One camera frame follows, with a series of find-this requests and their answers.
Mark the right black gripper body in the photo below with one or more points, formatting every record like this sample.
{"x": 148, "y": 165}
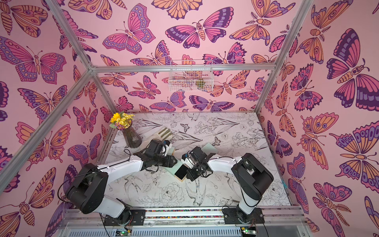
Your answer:
{"x": 189, "y": 171}

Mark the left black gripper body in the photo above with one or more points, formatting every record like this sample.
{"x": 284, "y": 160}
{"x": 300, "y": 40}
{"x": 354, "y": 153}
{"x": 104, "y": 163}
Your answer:
{"x": 162, "y": 161}

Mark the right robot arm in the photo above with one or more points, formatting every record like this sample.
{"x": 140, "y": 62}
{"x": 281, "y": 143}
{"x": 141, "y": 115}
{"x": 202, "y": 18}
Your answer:
{"x": 252, "y": 176}

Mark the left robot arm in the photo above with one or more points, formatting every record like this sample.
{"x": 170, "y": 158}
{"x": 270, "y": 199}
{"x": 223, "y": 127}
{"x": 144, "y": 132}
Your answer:
{"x": 87, "y": 191}

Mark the mint jewelry box right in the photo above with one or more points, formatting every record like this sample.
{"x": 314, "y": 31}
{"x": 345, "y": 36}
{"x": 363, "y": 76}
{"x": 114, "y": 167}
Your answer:
{"x": 208, "y": 149}

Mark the beige garden glove far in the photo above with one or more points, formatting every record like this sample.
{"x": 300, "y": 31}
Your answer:
{"x": 163, "y": 134}

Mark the glass vase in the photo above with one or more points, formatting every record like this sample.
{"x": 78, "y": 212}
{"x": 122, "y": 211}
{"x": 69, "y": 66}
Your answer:
{"x": 132, "y": 138}

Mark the yellow flower bouquet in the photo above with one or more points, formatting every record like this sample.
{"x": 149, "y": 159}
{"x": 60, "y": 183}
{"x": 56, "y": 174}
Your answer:
{"x": 121, "y": 121}

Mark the green fruit in basket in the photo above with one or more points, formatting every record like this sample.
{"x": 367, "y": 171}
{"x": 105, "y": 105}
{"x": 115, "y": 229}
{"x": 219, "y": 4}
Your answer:
{"x": 201, "y": 84}

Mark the white wire basket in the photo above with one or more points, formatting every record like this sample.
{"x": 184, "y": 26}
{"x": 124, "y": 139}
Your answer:
{"x": 183, "y": 75}

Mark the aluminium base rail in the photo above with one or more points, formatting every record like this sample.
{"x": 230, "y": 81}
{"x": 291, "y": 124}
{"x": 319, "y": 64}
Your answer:
{"x": 218, "y": 216}

